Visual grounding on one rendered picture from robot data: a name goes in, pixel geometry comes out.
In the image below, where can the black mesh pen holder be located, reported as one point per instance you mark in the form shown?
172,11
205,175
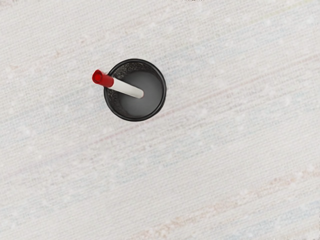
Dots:
150,105

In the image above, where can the white pen with red cap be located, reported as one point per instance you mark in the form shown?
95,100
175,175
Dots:
120,86

